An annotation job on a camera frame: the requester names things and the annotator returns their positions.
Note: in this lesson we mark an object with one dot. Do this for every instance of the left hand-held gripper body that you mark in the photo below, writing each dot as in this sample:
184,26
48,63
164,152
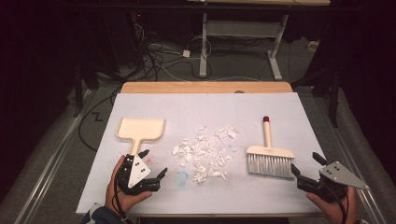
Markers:
138,171

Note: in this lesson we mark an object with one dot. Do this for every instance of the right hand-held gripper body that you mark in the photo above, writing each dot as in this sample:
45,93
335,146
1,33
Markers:
337,174

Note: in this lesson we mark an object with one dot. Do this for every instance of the cream plastic dustpan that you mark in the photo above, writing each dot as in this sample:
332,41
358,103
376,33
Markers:
140,129

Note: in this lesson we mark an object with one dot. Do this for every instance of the cream brush with grey bristles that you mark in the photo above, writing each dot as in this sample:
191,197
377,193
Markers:
270,152

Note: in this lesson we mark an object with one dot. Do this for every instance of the pile of white paper scraps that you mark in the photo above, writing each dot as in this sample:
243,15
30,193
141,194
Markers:
202,152

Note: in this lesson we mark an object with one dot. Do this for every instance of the person's left hand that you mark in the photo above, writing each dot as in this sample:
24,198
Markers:
116,199

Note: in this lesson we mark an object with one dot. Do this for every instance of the person's right hand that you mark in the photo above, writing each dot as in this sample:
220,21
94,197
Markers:
334,213

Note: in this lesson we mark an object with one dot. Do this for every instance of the black metal stand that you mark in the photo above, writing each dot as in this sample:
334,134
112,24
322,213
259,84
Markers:
333,93
77,93

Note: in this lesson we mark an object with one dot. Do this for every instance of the white power adapter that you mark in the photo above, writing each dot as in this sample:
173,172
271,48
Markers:
186,53

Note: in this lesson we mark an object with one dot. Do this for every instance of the aluminium floor rail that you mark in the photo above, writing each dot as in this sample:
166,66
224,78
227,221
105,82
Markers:
370,202
53,158

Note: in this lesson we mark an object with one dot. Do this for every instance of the white metal desk frame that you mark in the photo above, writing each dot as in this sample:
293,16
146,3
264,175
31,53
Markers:
243,28

